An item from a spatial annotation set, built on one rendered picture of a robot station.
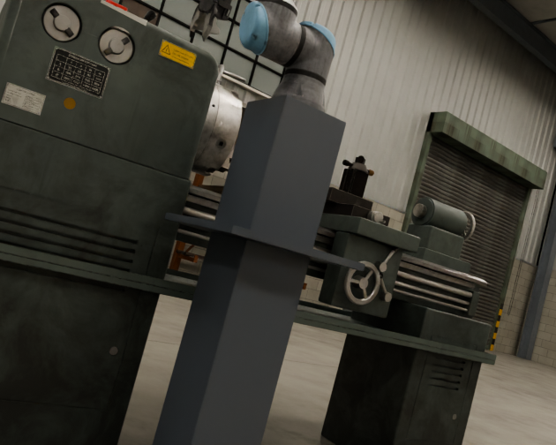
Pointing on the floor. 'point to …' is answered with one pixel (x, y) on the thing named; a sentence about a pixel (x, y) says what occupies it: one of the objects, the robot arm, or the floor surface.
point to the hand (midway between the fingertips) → (196, 35)
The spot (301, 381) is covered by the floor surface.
